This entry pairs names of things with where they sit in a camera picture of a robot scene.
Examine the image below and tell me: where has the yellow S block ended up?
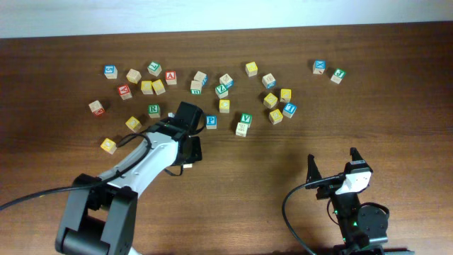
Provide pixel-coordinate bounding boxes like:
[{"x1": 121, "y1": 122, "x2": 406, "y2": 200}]
[{"x1": 263, "y1": 93, "x2": 278, "y2": 109}]

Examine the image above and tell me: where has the yellow block left pair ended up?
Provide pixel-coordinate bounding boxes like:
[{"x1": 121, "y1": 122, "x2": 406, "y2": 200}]
[{"x1": 141, "y1": 81, "x2": 154, "y2": 95}]

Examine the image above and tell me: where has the yellow block right cluster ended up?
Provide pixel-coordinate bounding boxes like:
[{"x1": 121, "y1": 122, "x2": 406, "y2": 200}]
[{"x1": 280, "y1": 89, "x2": 292, "y2": 103}]

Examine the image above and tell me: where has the white wooden X block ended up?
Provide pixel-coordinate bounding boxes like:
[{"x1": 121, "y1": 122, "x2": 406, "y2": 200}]
[{"x1": 235, "y1": 123, "x2": 248, "y2": 137}]

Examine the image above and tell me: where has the yellow block right pair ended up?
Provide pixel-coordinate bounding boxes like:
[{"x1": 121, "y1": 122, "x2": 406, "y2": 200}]
[{"x1": 151, "y1": 79, "x2": 166, "y2": 95}]

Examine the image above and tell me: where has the green L block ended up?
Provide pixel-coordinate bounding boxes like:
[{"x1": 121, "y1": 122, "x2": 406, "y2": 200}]
[{"x1": 147, "y1": 62, "x2": 162, "y2": 77}]

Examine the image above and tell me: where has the wooden block blue D side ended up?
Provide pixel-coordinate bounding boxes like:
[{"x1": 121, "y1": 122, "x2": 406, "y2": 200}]
[{"x1": 262, "y1": 73, "x2": 276, "y2": 89}]

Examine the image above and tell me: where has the yellow block far lower left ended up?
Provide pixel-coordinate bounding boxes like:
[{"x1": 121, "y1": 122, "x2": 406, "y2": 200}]
[{"x1": 100, "y1": 138, "x2": 117, "y2": 154}]

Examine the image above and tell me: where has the wooden block red side left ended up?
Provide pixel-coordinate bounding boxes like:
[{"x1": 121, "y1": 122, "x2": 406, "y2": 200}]
[{"x1": 88, "y1": 100, "x2": 105, "y2": 116}]

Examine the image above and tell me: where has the plain wooden block top left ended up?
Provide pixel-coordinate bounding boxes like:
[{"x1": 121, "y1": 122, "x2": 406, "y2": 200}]
[{"x1": 126, "y1": 69, "x2": 142, "y2": 84}]

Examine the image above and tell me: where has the yellow C block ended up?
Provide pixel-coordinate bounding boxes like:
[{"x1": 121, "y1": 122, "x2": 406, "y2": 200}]
[{"x1": 219, "y1": 99, "x2": 230, "y2": 113}]

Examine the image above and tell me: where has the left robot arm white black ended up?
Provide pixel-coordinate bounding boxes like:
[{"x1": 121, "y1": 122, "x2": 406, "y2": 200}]
[{"x1": 55, "y1": 102, "x2": 204, "y2": 255}]

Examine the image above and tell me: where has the red A block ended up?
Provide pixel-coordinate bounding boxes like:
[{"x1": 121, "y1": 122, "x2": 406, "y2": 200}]
[{"x1": 165, "y1": 71, "x2": 177, "y2": 86}]

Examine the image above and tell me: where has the blue S block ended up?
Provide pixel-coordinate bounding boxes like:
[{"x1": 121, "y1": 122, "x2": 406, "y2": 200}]
[{"x1": 103, "y1": 65, "x2": 118, "y2": 79}]

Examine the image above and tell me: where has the blue P block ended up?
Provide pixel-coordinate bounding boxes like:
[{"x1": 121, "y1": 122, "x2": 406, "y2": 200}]
[{"x1": 206, "y1": 115, "x2": 217, "y2": 130}]

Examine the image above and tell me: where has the yellow E block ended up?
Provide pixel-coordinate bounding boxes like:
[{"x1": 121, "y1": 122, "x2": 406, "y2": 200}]
[{"x1": 269, "y1": 109, "x2": 283, "y2": 125}]

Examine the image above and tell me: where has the green R block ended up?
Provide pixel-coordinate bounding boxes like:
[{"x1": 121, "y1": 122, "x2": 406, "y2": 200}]
[{"x1": 148, "y1": 104, "x2": 161, "y2": 118}]

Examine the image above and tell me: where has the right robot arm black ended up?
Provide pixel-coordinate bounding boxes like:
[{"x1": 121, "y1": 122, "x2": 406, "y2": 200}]
[{"x1": 306, "y1": 147, "x2": 389, "y2": 254}]

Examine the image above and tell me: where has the yellow block top centre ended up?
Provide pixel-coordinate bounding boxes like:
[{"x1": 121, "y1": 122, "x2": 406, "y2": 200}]
[{"x1": 246, "y1": 62, "x2": 258, "y2": 77}]

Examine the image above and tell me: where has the green V block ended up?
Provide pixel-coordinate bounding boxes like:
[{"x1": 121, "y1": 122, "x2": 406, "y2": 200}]
[{"x1": 240, "y1": 113, "x2": 253, "y2": 127}]

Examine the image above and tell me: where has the blue X block far right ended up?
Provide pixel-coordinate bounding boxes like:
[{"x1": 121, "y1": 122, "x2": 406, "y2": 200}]
[{"x1": 312, "y1": 59, "x2": 326, "y2": 74}]

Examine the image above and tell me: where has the blue I block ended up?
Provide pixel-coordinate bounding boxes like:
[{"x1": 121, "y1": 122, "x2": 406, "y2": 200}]
[{"x1": 282, "y1": 103, "x2": 297, "y2": 118}]

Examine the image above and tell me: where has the green Z block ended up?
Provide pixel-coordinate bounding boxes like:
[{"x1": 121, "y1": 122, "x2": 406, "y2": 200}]
[{"x1": 215, "y1": 84, "x2": 228, "y2": 99}]

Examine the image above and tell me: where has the red K block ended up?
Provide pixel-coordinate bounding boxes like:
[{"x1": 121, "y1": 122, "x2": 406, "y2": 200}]
[{"x1": 117, "y1": 84, "x2": 132, "y2": 100}]

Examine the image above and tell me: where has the yellow block pair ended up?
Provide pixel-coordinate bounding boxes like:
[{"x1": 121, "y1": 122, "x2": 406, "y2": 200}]
[
  {"x1": 151, "y1": 79, "x2": 166, "y2": 95},
  {"x1": 141, "y1": 81, "x2": 154, "y2": 95}
]

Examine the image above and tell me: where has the wooden block green side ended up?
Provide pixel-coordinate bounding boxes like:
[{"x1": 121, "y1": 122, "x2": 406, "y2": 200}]
[{"x1": 190, "y1": 81, "x2": 202, "y2": 95}]

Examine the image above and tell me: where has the green J block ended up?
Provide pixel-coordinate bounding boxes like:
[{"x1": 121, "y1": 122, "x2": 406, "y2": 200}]
[{"x1": 331, "y1": 68, "x2": 346, "y2": 84}]

